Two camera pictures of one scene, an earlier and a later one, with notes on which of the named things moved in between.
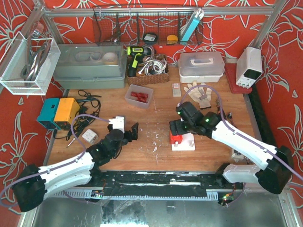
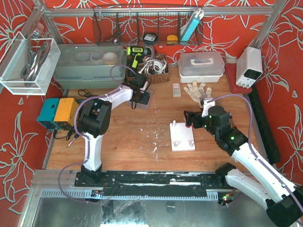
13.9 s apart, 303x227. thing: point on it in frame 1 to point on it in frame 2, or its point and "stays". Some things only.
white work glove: (193, 91) stays
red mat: (231, 70) stays
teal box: (48, 113) stays
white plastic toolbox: (200, 67) stays
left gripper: (129, 135) to (144, 96)
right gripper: (175, 127) to (193, 118)
